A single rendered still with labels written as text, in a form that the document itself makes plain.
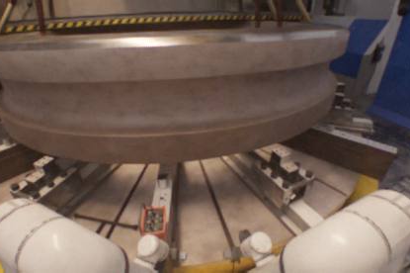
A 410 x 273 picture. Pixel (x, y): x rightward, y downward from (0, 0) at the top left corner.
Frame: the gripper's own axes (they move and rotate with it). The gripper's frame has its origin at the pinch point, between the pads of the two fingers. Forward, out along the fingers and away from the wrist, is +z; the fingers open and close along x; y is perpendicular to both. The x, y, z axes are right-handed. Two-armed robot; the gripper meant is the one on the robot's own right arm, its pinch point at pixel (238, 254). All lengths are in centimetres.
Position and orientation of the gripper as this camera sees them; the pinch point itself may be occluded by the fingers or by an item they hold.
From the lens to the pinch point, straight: 130.2
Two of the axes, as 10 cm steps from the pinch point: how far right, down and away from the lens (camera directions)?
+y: 1.3, 8.0, -5.9
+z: -1.6, 6.0, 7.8
